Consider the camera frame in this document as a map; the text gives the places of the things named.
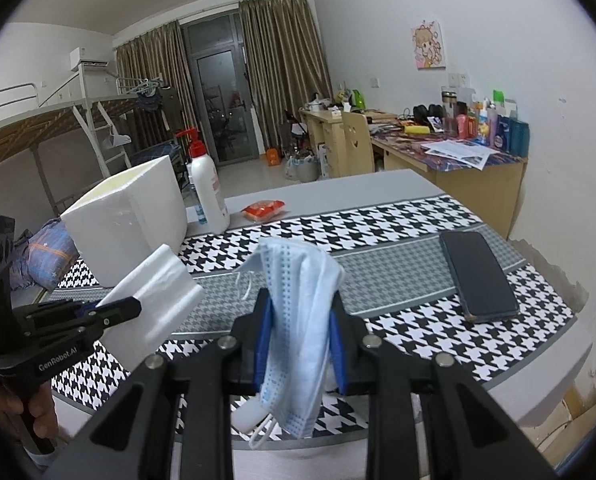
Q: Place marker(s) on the steel thermos flask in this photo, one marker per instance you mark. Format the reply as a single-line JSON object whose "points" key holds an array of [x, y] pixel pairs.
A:
{"points": [[448, 110]]}

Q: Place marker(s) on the clear blue spray bottle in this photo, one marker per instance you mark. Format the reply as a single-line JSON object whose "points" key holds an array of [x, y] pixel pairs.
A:
{"points": [[201, 215]]}

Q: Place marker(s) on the wooden desk with drawers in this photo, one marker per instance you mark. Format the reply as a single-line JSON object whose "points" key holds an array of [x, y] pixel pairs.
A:
{"points": [[323, 145]]}

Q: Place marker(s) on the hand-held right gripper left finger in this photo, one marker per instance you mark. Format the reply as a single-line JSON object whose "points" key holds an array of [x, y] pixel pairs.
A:
{"points": [[264, 340]]}

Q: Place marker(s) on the hanging dark clothes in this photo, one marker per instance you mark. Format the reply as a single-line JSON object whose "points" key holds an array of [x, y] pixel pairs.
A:
{"points": [[149, 97]]}

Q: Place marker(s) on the white foam box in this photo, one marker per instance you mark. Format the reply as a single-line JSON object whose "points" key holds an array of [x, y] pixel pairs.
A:
{"points": [[128, 220]]}

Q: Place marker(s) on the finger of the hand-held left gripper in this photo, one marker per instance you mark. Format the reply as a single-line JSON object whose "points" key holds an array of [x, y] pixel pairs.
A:
{"points": [[53, 312], [113, 312]]}

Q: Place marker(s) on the white air conditioner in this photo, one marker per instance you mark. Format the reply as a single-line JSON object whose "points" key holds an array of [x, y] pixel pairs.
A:
{"points": [[88, 57]]}

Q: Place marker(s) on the printed paper sheets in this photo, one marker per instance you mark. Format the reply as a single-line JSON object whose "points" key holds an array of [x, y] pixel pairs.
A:
{"points": [[457, 152]]}

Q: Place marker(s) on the white metal bunk bed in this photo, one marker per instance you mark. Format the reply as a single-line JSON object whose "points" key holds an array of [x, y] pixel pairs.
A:
{"points": [[53, 115]]}

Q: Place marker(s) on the brown curtain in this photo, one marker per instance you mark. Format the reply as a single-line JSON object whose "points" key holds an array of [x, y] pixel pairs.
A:
{"points": [[148, 70], [288, 70]]}

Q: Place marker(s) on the wooden desk with colourful mat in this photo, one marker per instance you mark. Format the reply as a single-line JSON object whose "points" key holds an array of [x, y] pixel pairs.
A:
{"points": [[477, 195]]}

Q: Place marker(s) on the orange bag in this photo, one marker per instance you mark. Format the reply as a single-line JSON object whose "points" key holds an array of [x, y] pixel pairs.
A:
{"points": [[274, 157]]}

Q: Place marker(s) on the person's left hand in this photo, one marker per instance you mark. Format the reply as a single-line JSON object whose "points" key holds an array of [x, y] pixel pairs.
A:
{"points": [[45, 410]]}

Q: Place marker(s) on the grey waste bin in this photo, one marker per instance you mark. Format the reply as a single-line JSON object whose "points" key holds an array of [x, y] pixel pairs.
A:
{"points": [[303, 169]]}

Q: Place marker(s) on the wooden smiley chair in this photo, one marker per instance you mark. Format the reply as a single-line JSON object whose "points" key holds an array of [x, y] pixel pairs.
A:
{"points": [[357, 145]]}

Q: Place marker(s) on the blue face mask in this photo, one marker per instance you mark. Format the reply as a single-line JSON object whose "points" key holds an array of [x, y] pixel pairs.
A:
{"points": [[298, 320]]}

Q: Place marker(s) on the cartoon wall picture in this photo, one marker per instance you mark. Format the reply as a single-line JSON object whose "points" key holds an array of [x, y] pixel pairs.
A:
{"points": [[428, 45]]}

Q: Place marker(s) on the glass balcony door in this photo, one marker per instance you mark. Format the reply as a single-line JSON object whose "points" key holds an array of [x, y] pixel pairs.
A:
{"points": [[223, 90]]}

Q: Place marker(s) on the red snack packet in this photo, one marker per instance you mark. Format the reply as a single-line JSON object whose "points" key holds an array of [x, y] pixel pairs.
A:
{"points": [[263, 210]]}

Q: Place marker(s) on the white double wall socket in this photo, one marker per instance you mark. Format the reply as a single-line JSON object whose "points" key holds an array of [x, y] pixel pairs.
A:
{"points": [[457, 79]]}

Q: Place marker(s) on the black smartphone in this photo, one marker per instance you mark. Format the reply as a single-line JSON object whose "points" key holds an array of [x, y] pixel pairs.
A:
{"points": [[480, 275]]}

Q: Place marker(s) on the blue patterned bedding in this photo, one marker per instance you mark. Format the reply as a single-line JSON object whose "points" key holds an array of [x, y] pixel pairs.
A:
{"points": [[43, 255]]}

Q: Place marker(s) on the white pump lotion bottle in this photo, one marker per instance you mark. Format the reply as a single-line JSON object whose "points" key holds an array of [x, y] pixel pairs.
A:
{"points": [[208, 195]]}

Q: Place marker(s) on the houndstooth tablecloth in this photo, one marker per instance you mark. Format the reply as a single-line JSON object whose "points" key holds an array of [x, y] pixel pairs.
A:
{"points": [[402, 260]]}

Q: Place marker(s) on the row of toiletry bottles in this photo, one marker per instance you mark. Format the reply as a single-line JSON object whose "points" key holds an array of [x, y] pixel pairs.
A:
{"points": [[497, 130]]}

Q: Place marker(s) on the black headphones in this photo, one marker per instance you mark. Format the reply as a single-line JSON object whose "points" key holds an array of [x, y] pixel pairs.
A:
{"points": [[427, 114]]}

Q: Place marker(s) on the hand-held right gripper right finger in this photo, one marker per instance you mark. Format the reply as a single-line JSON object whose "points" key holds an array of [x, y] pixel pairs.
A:
{"points": [[337, 350]]}

